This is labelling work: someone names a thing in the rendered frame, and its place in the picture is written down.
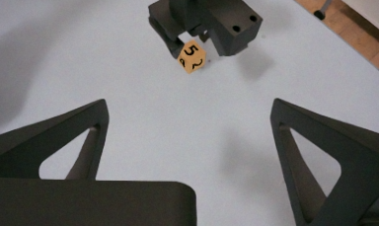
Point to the orange number cube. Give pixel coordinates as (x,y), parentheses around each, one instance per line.
(192,56)

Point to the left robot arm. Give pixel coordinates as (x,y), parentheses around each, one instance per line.
(231,24)

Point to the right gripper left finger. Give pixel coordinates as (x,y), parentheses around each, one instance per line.
(22,150)

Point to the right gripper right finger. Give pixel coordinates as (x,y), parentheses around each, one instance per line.
(355,196)

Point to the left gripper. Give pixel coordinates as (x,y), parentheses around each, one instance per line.
(160,12)

